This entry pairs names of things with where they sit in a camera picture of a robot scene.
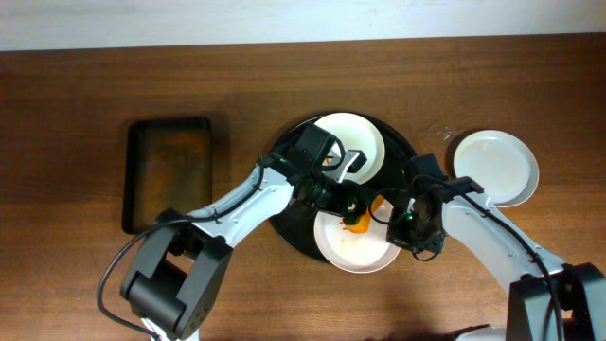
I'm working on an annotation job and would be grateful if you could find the orange green sponge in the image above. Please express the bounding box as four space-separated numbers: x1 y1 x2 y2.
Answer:
339 195 384 234

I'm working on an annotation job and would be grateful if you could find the white plate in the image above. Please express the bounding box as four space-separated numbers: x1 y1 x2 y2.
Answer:
314 113 385 184
313 199 400 274

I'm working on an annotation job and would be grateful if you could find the grey-white plate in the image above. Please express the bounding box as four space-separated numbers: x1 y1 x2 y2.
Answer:
453 130 540 207

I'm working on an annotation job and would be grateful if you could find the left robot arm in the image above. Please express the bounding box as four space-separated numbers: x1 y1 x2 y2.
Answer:
120 123 372 340

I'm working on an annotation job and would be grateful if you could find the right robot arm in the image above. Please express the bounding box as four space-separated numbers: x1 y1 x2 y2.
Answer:
386 154 605 341

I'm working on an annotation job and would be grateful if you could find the round black tray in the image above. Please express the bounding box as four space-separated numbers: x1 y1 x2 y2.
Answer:
269 113 417 263

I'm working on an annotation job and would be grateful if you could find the black rectangular tray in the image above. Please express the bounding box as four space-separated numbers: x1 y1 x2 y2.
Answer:
121 117 212 235

